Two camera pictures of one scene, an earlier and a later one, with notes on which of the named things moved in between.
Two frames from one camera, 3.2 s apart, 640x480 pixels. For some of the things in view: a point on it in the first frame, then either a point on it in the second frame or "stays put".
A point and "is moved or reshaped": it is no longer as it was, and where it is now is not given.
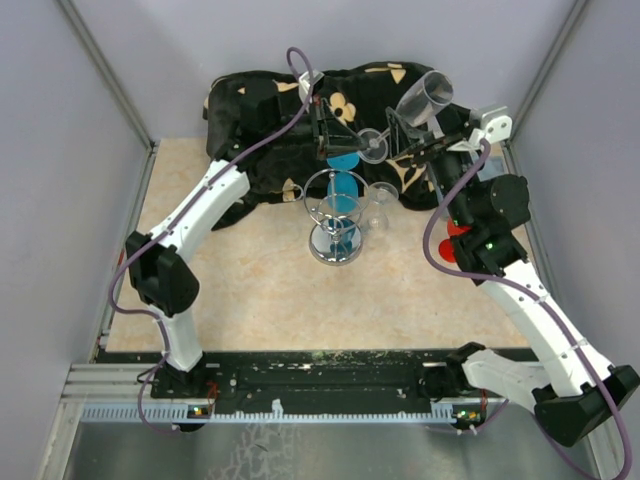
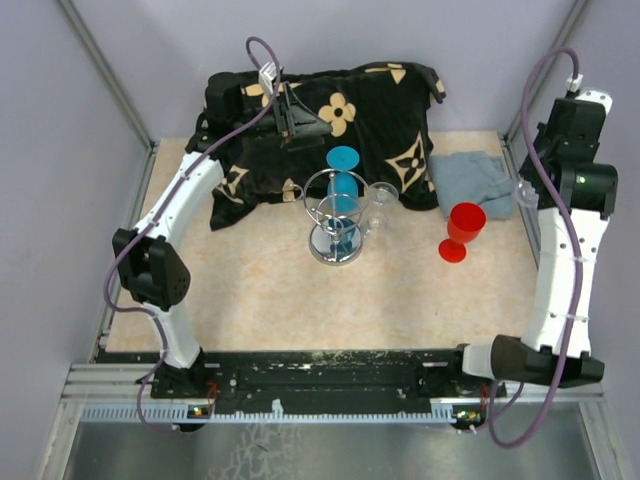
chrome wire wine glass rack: x=335 y=199 stays put
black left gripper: x=323 y=117 -> x=295 y=116
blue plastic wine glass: x=343 y=186 stays put
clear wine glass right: x=380 y=193 stays put
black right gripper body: x=435 y=147 -> x=529 y=162
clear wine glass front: x=429 y=95 is moved or reshaped
